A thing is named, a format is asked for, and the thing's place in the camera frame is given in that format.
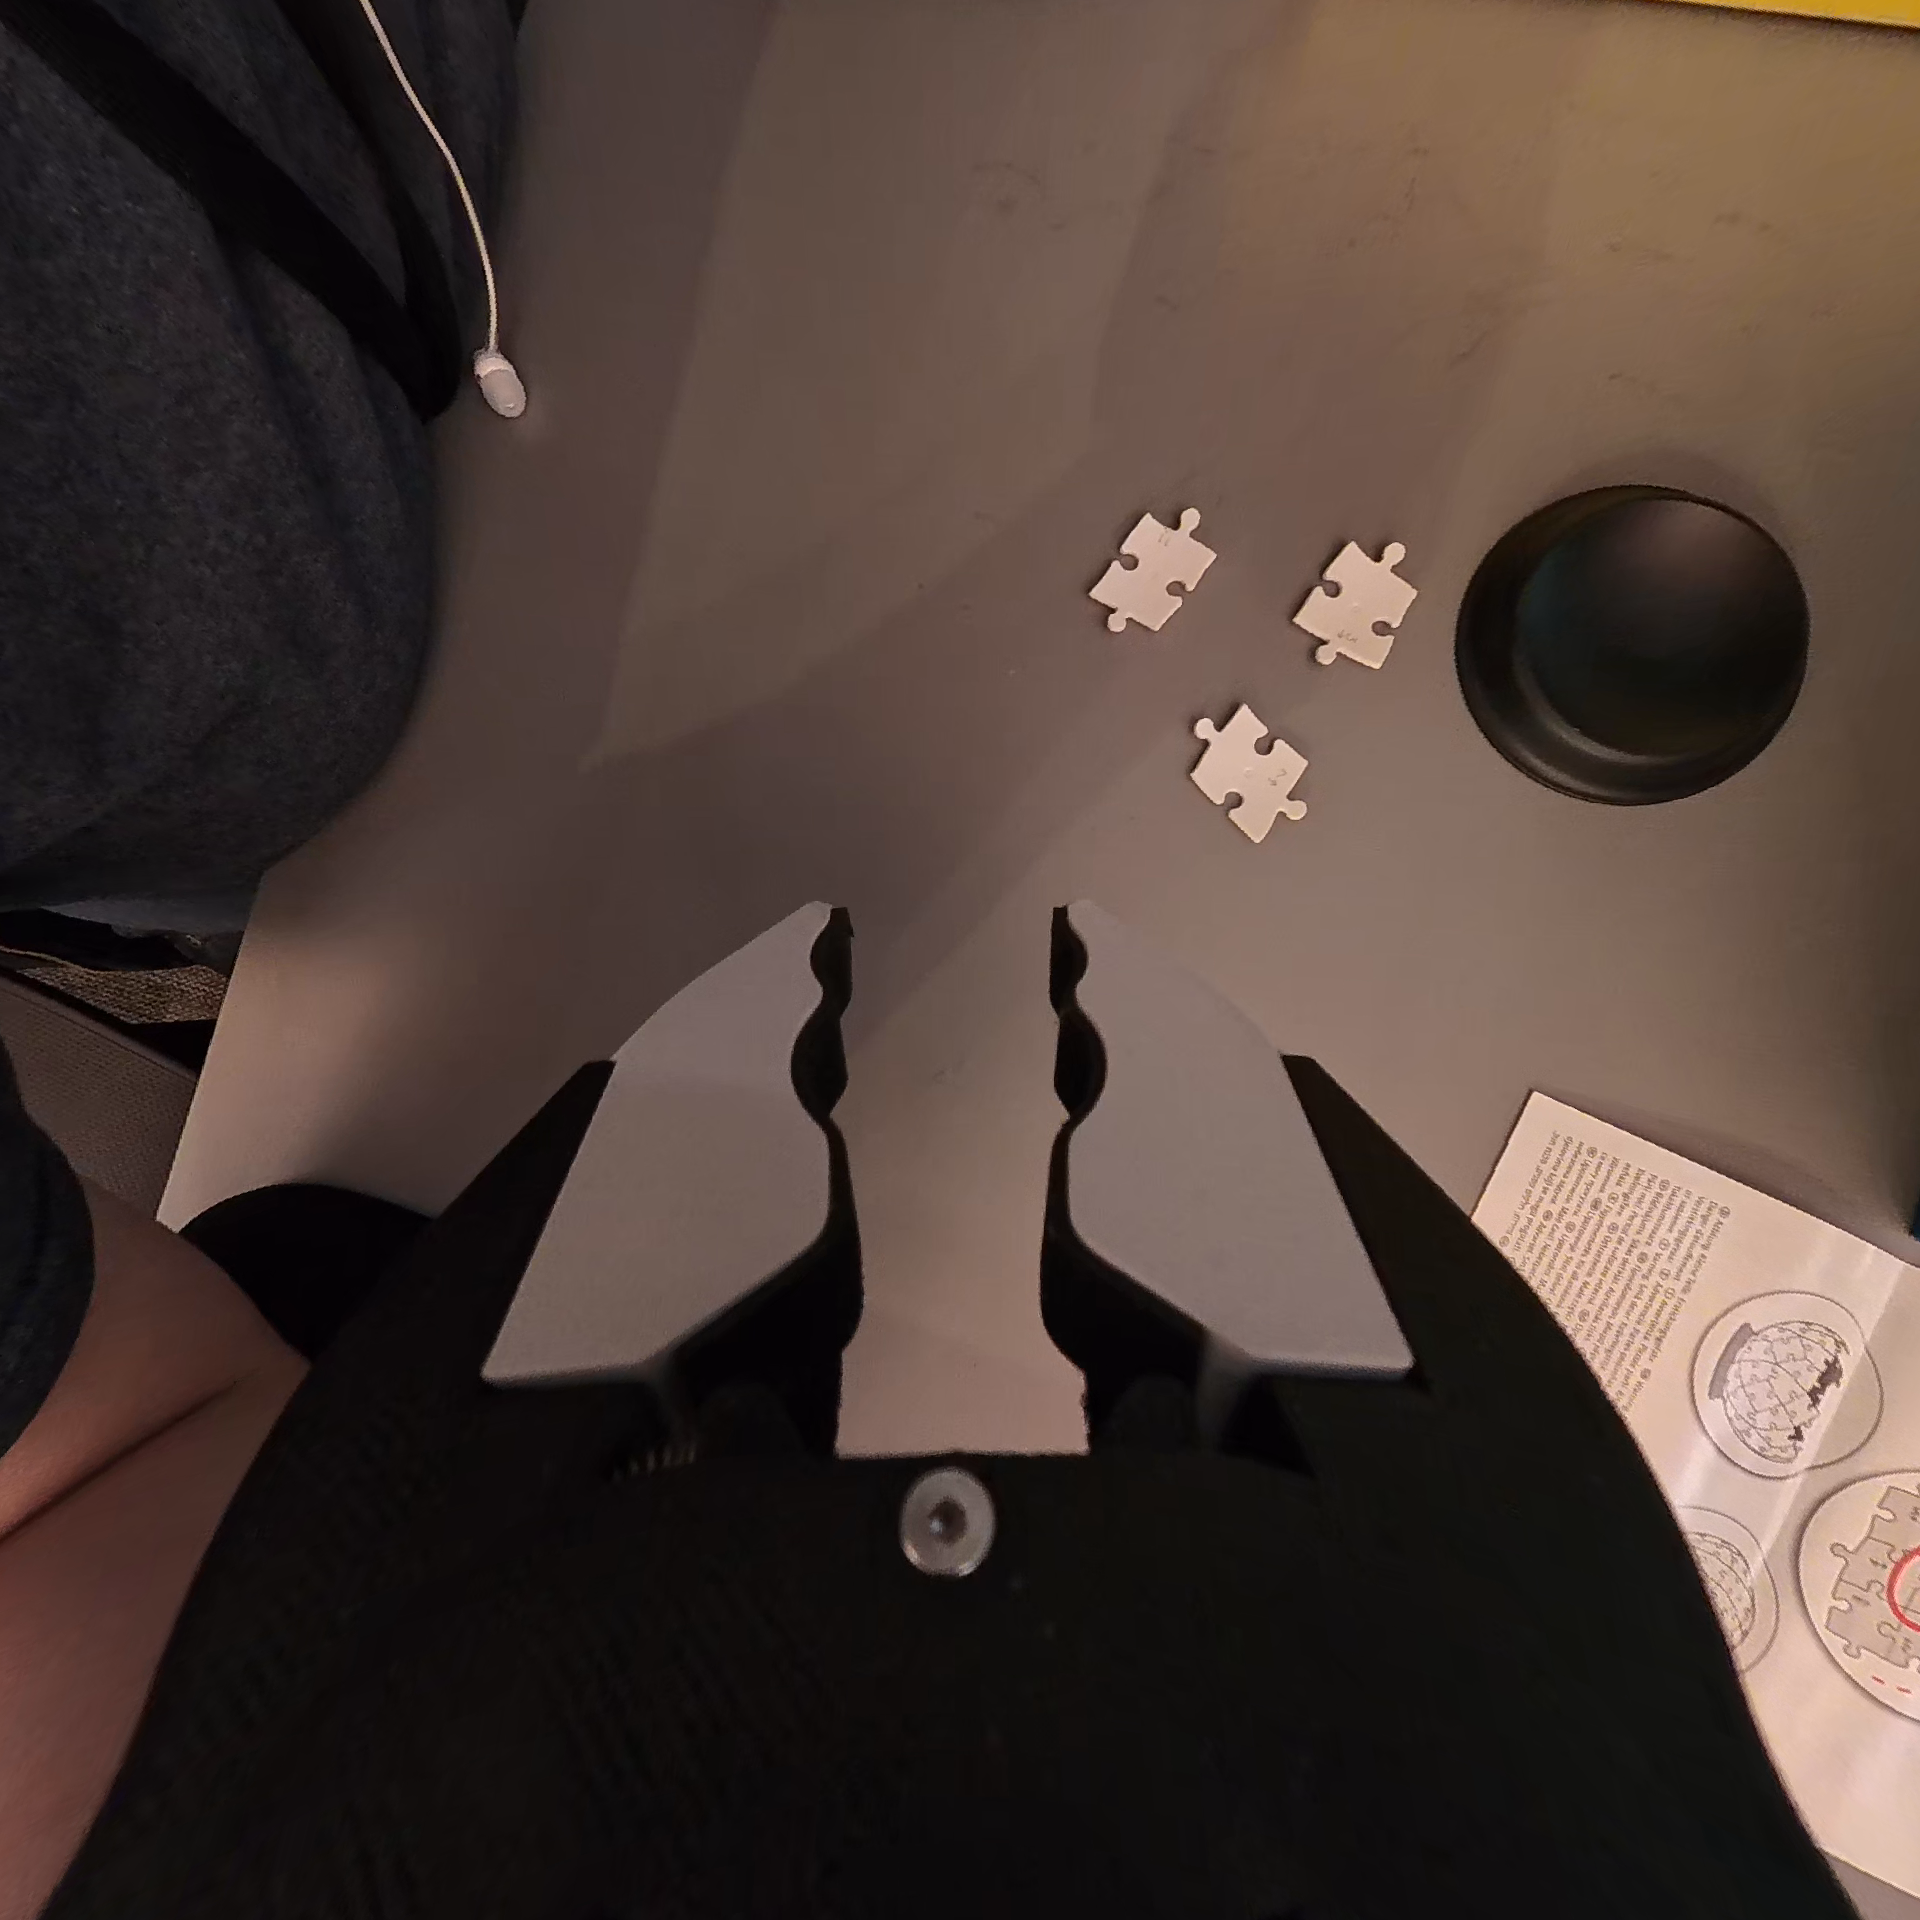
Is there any white jigsaw piece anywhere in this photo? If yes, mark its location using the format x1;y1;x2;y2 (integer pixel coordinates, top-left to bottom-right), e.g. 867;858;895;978
1089;503;1216;635
1296;537;1422;671
1192;701;1310;848

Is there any person's leg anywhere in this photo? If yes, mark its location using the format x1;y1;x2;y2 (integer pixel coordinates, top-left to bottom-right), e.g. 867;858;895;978
0;1185;316;1804

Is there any white hoodie drawstring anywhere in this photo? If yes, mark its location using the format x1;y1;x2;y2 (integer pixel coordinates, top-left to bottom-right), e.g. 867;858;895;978
354;0;532;416

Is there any white printed leaflet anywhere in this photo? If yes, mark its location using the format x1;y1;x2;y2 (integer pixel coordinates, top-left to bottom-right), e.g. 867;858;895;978
1462;1089;1920;1868

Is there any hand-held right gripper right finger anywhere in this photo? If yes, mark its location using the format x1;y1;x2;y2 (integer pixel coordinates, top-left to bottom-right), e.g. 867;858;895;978
1047;892;1415;1442

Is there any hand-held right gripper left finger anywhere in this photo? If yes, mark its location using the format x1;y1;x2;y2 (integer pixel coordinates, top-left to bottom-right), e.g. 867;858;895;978
480;901;860;1442

